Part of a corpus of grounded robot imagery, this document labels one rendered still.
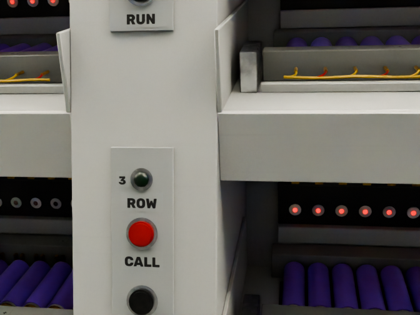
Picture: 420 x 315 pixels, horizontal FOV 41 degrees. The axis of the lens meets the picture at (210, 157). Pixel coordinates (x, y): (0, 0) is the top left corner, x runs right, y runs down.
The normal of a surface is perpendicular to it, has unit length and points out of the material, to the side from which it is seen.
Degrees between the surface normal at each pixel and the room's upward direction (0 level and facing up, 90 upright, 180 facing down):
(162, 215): 90
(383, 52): 107
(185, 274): 90
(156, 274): 90
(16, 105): 17
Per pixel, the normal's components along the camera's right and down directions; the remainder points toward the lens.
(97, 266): -0.15, 0.06
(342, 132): -0.15, 0.34
